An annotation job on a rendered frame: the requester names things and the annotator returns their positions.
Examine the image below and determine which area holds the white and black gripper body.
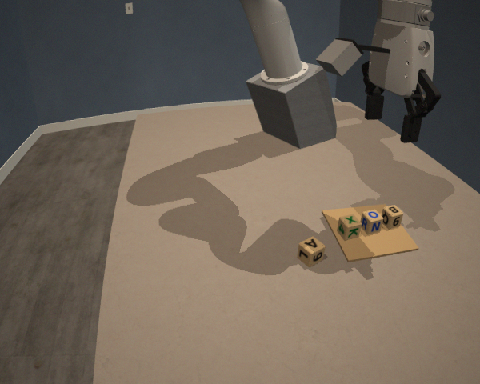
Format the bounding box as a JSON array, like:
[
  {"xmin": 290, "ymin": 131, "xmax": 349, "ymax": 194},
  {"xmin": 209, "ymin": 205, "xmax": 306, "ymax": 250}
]
[{"xmin": 369, "ymin": 18, "xmax": 434, "ymax": 98}]

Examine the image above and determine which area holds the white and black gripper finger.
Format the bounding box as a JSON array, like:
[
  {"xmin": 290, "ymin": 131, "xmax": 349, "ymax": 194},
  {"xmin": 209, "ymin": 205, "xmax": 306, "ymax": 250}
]
[
  {"xmin": 401, "ymin": 69, "xmax": 441, "ymax": 143},
  {"xmin": 362, "ymin": 61, "xmax": 384, "ymax": 120}
]

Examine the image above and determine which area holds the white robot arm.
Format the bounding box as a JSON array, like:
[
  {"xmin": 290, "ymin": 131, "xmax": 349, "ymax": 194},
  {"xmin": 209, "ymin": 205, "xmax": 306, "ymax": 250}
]
[{"xmin": 239, "ymin": 0, "xmax": 434, "ymax": 85}]

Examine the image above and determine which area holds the tan flat mat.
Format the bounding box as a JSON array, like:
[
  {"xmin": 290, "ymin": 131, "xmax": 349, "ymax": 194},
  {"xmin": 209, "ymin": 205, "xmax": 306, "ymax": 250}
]
[{"xmin": 322, "ymin": 204, "xmax": 419, "ymax": 262}]

